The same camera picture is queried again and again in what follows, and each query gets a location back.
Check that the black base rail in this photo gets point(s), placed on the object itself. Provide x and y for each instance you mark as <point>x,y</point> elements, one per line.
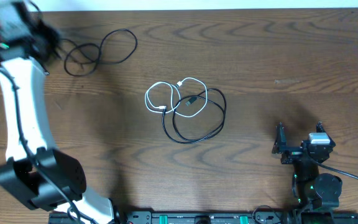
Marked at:
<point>143,217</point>

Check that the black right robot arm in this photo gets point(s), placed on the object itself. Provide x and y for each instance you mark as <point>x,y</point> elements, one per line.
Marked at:
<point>317,193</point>

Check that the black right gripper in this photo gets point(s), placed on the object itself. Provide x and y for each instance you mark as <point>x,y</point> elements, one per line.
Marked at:
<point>280,146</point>

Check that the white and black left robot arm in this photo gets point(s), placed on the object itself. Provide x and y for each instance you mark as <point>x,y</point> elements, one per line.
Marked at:
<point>36,172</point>

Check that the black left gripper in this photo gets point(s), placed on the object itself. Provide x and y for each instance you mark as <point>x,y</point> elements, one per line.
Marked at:
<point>55,34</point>

